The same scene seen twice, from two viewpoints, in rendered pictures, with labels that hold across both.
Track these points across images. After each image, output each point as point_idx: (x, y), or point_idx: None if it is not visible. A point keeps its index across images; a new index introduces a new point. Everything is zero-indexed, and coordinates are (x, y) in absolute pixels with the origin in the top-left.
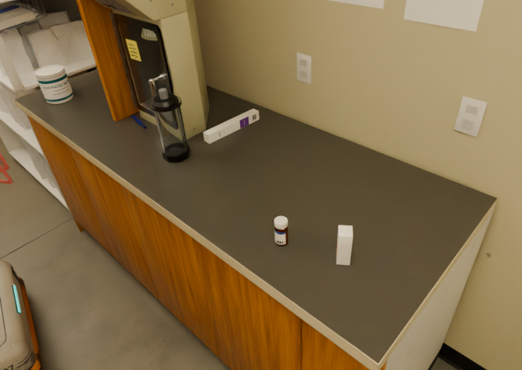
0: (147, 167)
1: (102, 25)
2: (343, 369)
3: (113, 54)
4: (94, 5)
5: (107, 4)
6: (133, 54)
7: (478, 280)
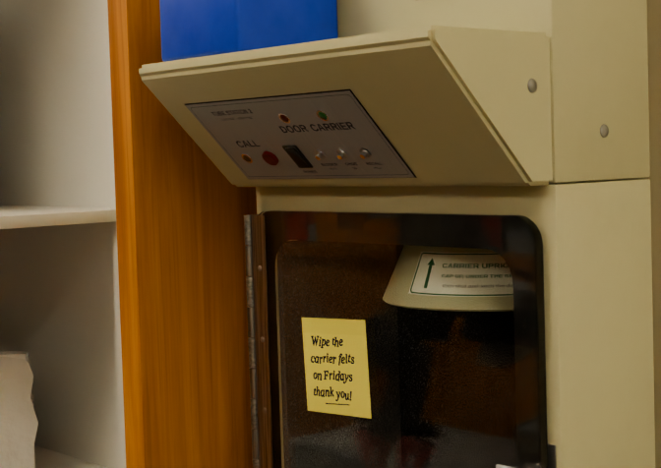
0: None
1: (196, 269)
2: None
3: (208, 403)
4: (183, 181)
5: (270, 148)
6: (328, 385)
7: None
